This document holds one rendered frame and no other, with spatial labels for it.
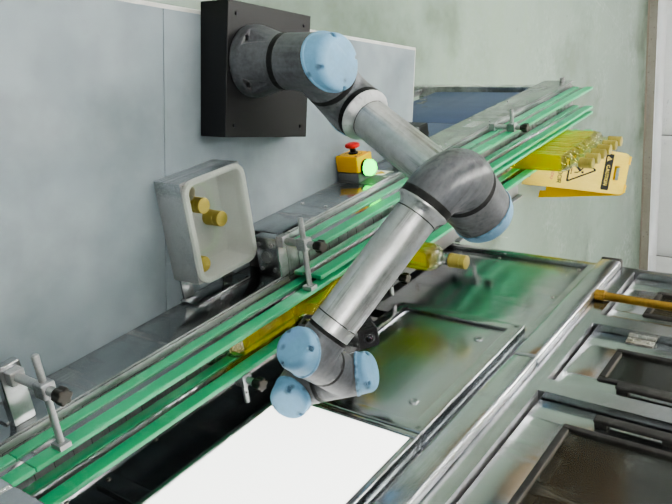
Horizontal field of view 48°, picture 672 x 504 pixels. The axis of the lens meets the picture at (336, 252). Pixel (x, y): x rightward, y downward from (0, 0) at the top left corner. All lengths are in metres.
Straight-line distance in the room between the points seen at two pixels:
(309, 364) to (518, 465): 0.45
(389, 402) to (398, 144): 0.51
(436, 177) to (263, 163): 0.66
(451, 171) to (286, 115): 0.61
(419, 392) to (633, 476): 0.43
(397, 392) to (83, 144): 0.78
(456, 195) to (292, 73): 0.47
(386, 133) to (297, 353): 0.51
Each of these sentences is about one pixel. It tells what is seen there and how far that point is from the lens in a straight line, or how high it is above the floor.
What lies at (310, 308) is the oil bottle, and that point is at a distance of 1.61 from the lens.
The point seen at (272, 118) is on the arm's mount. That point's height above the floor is 0.82.
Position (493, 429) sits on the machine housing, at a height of 1.41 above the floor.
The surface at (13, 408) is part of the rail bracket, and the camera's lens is 1.35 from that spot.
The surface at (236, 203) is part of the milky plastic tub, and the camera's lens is 1.65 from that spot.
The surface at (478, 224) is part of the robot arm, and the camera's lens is 1.33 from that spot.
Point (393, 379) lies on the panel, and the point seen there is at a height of 1.16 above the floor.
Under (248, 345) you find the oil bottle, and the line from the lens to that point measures 1.56.
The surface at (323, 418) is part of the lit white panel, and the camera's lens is 1.51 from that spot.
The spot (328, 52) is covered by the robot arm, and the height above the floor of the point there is 1.05.
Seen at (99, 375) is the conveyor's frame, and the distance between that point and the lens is 1.44.
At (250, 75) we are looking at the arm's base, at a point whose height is 0.87.
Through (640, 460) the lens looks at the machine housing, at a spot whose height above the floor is 1.66.
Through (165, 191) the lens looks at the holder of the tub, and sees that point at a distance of 1.56.
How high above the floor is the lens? 1.97
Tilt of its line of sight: 36 degrees down
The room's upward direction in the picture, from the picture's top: 99 degrees clockwise
